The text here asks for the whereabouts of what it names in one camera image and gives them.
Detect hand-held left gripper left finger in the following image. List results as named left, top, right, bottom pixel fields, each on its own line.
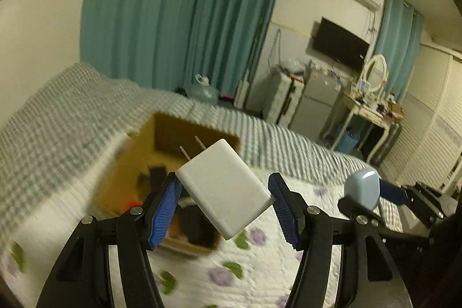
left=36, top=173, right=183, bottom=308

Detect white floral quilt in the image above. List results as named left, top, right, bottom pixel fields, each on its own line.
left=0, top=182, right=403, bottom=308

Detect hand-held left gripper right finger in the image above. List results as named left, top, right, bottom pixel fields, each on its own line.
left=268, top=173, right=414, bottom=308

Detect clear plastic bag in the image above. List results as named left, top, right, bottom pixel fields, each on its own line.
left=283, top=59, right=305, bottom=75

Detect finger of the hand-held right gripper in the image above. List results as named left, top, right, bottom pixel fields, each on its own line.
left=338, top=198, right=434, bottom=247
left=378, top=180, right=409, bottom=206

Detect white louvered wardrobe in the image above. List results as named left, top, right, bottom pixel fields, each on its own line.
left=383, top=43, right=462, bottom=193

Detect oval white mirror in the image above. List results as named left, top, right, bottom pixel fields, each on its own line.
left=361, top=55, right=390, bottom=92

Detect black remote control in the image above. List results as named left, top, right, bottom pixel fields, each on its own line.
left=139, top=167, right=167, bottom=193

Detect blue plastic basket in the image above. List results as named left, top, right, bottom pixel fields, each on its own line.
left=339, top=128, right=362, bottom=153

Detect black wall television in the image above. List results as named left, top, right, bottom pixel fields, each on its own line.
left=307, top=17, right=370, bottom=72

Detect white dressing table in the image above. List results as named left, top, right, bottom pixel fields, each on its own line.
left=321, top=92, right=392, bottom=164

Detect grey checkered blanket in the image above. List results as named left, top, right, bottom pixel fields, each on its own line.
left=0, top=63, right=401, bottom=251

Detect light blue earbuds case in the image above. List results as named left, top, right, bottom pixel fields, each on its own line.
left=343, top=168, right=381, bottom=210

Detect black cube charger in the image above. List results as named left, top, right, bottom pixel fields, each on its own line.
left=180, top=206, right=219, bottom=248

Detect white hard suitcase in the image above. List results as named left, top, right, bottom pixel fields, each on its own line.
left=263, top=72, right=305, bottom=124

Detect grey refrigerator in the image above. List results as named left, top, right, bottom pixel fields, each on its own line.
left=289, top=69, right=343, bottom=135

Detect green curtain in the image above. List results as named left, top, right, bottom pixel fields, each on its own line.
left=81, top=0, right=213, bottom=88
left=373, top=0, right=424, bottom=103
left=184, top=0, right=289, bottom=103

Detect brown cardboard box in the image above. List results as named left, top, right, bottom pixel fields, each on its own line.
left=94, top=112, right=241, bottom=258

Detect clear water jug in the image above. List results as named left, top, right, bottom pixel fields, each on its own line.
left=188, top=74, right=219, bottom=103

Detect large white plug charger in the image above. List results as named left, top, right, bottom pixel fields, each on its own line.
left=176, top=135, right=275, bottom=241

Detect white flat mop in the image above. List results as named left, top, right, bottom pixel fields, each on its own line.
left=234, top=23, right=269, bottom=109

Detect hanging wall cables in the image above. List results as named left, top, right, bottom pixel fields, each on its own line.
left=269, top=28, right=284, bottom=68

